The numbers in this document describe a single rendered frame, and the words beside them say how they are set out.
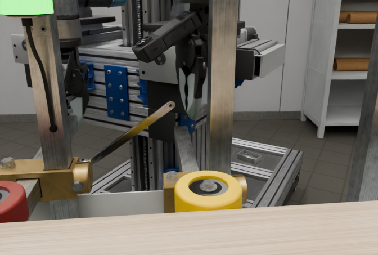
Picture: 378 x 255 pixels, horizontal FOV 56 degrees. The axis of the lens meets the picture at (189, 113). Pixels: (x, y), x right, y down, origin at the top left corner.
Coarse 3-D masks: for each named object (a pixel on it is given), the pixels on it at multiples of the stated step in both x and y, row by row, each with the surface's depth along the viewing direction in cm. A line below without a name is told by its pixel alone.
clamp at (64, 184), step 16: (16, 160) 56; (32, 160) 56; (0, 176) 52; (16, 176) 52; (32, 176) 53; (48, 176) 53; (64, 176) 53; (80, 176) 54; (48, 192) 54; (64, 192) 54; (80, 192) 55
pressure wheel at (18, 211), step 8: (0, 184) 42; (8, 184) 42; (16, 184) 42; (0, 192) 41; (8, 192) 41; (16, 192) 40; (24, 192) 41; (0, 200) 39; (8, 200) 39; (16, 200) 39; (24, 200) 40; (0, 208) 37; (8, 208) 38; (16, 208) 39; (24, 208) 40; (0, 216) 37; (8, 216) 38; (16, 216) 39; (24, 216) 40
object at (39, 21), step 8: (8, 16) 41; (16, 16) 41; (24, 16) 41; (32, 16) 42; (40, 16) 43; (48, 16) 46; (24, 24) 42; (32, 24) 43; (40, 24) 46; (48, 24) 46; (24, 32) 46; (32, 32) 46; (40, 32) 47; (48, 32) 47; (32, 40) 44; (32, 48) 44; (40, 64) 46; (48, 88) 49; (48, 96) 49; (48, 104) 49; (48, 112) 50; (56, 128) 51
